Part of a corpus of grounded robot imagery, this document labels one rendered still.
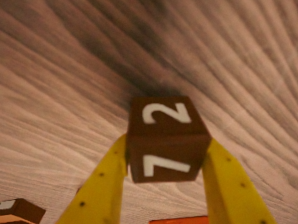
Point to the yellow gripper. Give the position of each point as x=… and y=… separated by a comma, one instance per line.
x=231, y=197

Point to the orange multimeter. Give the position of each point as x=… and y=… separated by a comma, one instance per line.
x=188, y=220

